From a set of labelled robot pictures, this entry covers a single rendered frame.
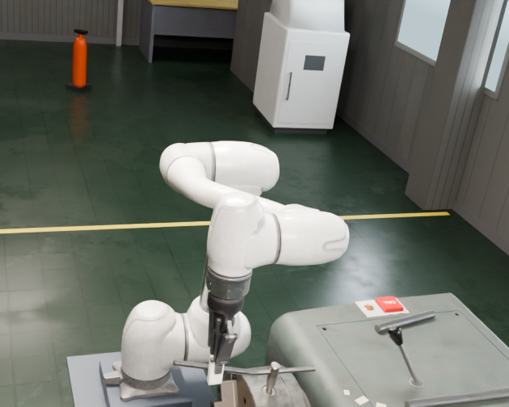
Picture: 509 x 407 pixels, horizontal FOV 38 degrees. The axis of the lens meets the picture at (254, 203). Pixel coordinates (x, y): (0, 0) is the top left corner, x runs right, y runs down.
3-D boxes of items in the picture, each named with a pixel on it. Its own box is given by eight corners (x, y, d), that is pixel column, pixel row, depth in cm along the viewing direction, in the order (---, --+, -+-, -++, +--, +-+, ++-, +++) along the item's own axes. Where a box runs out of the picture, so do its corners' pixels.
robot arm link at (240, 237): (211, 280, 141) (275, 279, 145) (220, 208, 134) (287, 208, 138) (199, 252, 150) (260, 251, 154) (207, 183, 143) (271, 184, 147)
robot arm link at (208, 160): (166, 149, 184) (218, 150, 188) (154, 133, 200) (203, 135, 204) (163, 199, 188) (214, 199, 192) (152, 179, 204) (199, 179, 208)
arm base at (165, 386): (98, 366, 236) (99, 351, 233) (166, 358, 243) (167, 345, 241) (107, 404, 220) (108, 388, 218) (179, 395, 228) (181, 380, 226)
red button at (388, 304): (392, 301, 208) (393, 295, 208) (402, 313, 203) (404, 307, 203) (373, 303, 206) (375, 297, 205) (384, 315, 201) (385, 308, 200)
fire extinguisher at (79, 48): (93, 93, 738) (95, 33, 712) (67, 92, 728) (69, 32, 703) (89, 85, 759) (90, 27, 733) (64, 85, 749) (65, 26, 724)
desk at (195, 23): (257, 67, 911) (265, 9, 880) (147, 63, 863) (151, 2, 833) (241, 52, 968) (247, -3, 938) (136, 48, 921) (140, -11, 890)
